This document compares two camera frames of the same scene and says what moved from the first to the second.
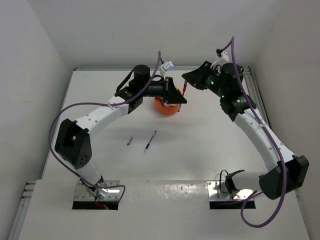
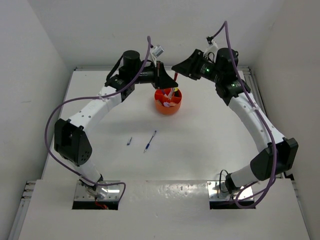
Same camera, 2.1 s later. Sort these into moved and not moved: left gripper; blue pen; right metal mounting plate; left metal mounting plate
Moved: left gripper
Not moved: blue pen; right metal mounting plate; left metal mounting plate
